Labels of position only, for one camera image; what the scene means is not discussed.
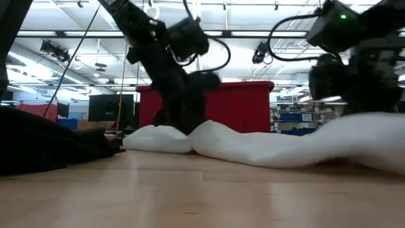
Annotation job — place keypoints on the large black monitor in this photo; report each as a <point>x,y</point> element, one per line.
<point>107,107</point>

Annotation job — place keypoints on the black garment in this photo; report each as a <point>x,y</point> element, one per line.
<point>38,142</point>

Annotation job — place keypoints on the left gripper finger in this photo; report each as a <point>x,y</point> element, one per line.
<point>162,117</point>
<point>193,120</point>

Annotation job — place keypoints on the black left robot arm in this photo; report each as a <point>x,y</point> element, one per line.
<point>148,47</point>

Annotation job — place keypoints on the red plastic laundry bin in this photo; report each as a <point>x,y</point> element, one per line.
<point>240,107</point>

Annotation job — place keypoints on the blue labelled shelf bin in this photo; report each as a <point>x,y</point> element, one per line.
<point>300,117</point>

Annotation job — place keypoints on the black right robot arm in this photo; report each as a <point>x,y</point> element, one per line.
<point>348,22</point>

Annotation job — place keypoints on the white garment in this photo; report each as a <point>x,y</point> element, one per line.
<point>284,145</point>

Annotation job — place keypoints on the blue storage box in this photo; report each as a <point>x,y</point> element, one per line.
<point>67,123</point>

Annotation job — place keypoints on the black overhead camera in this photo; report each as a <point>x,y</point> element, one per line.
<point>260,52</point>

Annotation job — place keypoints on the red partition curtain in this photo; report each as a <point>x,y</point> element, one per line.
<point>38,109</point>

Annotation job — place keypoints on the small black monitor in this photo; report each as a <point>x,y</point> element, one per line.
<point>62,110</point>

